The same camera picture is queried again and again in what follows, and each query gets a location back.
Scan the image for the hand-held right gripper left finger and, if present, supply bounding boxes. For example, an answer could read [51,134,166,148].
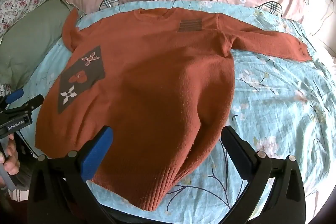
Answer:
[28,126,116,224]

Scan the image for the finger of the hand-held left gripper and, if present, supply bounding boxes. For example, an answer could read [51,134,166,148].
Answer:
[5,89,25,104]
[10,94,44,116]

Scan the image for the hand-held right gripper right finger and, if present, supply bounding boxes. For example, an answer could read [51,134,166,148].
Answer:
[221,126,306,224]

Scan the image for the orange knit sweater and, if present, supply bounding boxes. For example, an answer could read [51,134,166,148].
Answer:
[35,7,313,212]

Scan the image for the person's left hand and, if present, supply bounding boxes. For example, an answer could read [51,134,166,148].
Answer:
[0,133,21,188]

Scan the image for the light blue floral bed sheet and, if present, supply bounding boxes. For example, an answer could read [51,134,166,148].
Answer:
[16,0,336,224]

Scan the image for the green pillow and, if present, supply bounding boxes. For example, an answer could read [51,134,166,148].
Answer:
[0,0,79,85]

